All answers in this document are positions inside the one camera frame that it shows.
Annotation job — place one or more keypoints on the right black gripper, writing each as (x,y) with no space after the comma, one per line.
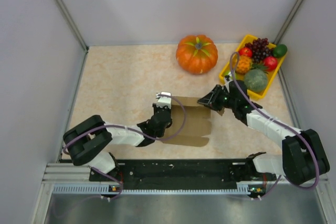
(209,99)

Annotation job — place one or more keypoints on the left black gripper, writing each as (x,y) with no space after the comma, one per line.
(156,108)

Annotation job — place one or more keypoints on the brown cardboard box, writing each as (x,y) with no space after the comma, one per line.
(191,124)

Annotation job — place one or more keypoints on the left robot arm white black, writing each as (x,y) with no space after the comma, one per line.
(86,141)

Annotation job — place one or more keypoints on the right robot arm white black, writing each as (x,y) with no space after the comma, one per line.
(302,155)

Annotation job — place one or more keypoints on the green lime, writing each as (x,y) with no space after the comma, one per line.
(228,76)

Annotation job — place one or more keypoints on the orange pumpkin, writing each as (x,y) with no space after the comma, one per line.
(196,54)

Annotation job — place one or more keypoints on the orange pineapple toy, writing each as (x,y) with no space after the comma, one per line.
(244,64)

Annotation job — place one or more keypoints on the green melon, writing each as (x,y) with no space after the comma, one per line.
(256,80)

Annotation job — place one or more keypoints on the red apple left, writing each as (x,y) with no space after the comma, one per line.
(245,52)

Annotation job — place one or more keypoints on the red apple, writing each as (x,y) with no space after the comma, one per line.
(245,52)
(270,63)

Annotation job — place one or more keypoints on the dark purple grape bunch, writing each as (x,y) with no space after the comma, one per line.
(260,49)

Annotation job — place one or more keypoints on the red apple right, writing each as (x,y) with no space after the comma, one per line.
(270,63)

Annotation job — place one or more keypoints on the green avocado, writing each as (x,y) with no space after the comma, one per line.
(279,51)

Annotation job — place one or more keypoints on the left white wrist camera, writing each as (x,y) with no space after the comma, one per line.
(164,100)

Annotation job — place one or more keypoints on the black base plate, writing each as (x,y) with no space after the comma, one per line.
(175,174)

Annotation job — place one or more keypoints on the white cable duct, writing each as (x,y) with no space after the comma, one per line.
(110,190)

